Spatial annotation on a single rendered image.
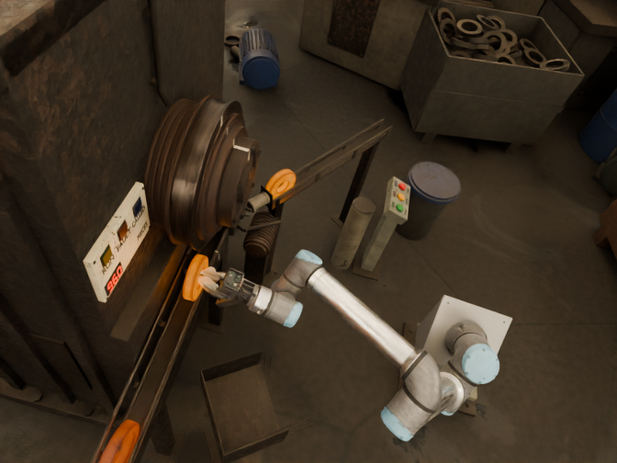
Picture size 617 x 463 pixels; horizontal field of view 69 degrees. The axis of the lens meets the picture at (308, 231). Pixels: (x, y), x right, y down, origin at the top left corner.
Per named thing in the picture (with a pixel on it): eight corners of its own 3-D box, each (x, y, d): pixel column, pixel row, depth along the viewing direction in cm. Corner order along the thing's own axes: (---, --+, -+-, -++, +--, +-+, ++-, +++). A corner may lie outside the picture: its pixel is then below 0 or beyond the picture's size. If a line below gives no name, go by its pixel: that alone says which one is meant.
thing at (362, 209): (329, 267, 261) (351, 209, 220) (332, 252, 268) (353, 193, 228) (348, 273, 261) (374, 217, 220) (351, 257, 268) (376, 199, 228)
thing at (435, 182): (384, 236, 283) (408, 190, 249) (388, 201, 303) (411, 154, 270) (432, 250, 283) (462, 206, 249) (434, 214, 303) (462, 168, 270)
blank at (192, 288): (179, 287, 137) (189, 290, 137) (196, 245, 145) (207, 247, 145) (185, 306, 150) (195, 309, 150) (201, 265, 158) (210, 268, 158)
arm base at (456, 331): (493, 330, 205) (500, 338, 196) (476, 366, 209) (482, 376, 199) (454, 315, 206) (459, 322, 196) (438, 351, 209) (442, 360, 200)
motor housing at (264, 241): (236, 299, 238) (241, 238, 196) (248, 265, 252) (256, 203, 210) (259, 305, 238) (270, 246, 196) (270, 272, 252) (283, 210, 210)
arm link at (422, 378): (457, 385, 130) (296, 244, 156) (431, 416, 132) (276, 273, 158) (462, 377, 140) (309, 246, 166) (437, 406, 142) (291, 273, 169)
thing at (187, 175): (173, 273, 141) (162, 165, 104) (222, 175, 171) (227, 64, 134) (193, 278, 141) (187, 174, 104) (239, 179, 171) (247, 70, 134)
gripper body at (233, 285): (229, 265, 145) (262, 280, 148) (220, 276, 151) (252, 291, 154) (220, 285, 140) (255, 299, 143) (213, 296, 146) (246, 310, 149)
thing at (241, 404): (218, 494, 182) (223, 456, 126) (202, 430, 196) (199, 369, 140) (265, 474, 189) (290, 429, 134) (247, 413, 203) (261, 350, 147)
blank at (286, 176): (273, 199, 205) (277, 204, 204) (259, 189, 191) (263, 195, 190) (296, 175, 204) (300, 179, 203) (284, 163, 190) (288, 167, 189)
